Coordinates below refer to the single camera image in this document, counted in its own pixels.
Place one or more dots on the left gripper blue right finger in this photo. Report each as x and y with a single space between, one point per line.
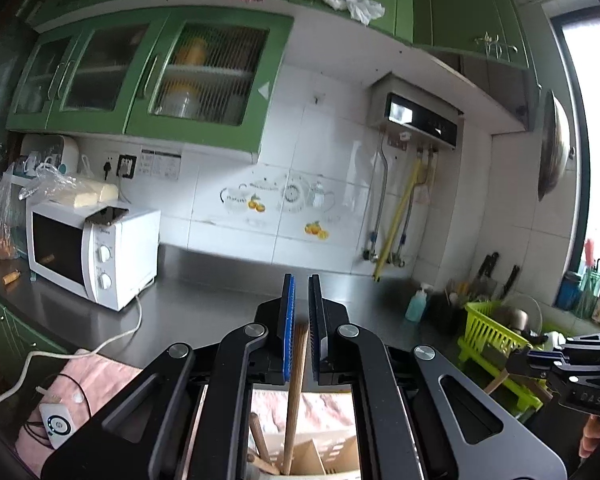
318 326

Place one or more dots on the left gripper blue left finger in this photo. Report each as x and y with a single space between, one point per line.
287 301

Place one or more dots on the person's right hand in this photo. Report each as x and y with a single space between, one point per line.
590 437

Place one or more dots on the cream plastic utensil holder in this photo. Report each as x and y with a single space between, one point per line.
325 445

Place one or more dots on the lime green dish rack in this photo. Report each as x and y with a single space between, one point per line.
488 343

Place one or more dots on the blue soap dispenser bottle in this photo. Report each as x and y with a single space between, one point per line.
418 303

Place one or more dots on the white microwave oven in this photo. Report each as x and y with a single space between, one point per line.
106 253

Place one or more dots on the white gas water heater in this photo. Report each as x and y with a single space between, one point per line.
409 112

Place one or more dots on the pink and teal towel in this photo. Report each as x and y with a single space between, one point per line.
84 386

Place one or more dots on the hanging metal wok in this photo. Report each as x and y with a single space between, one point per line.
555 145

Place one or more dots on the small white blue device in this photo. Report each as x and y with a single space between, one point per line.
57 423

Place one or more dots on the white plastic bag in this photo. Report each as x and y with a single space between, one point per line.
362 11

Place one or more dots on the green wall cabinet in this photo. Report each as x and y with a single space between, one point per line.
203 71

